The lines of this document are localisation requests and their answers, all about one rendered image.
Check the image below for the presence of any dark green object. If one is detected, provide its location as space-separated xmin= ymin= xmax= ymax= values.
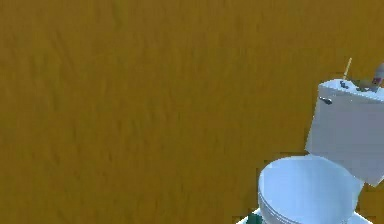
xmin=246 ymin=213 xmax=264 ymax=224

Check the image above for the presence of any white toilet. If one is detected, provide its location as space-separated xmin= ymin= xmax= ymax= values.
xmin=235 ymin=78 xmax=384 ymax=224

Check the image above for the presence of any thin yellow stick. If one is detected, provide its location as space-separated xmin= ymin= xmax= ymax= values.
xmin=342 ymin=57 xmax=353 ymax=81

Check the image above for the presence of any grey spray bottle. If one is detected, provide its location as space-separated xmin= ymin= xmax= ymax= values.
xmin=370 ymin=62 xmax=384 ymax=94

